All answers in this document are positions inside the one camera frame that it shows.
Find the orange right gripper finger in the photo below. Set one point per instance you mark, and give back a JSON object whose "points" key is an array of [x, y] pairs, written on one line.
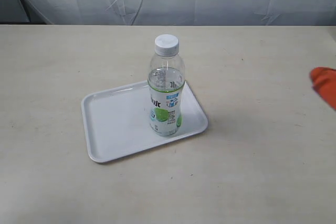
{"points": [[324, 83]]}

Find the clear bottle white cap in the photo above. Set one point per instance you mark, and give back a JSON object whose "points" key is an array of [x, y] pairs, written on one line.
{"points": [[166, 79]]}

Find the white plastic tray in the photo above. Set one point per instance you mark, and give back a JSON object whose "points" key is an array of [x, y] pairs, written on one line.
{"points": [[116, 122]]}

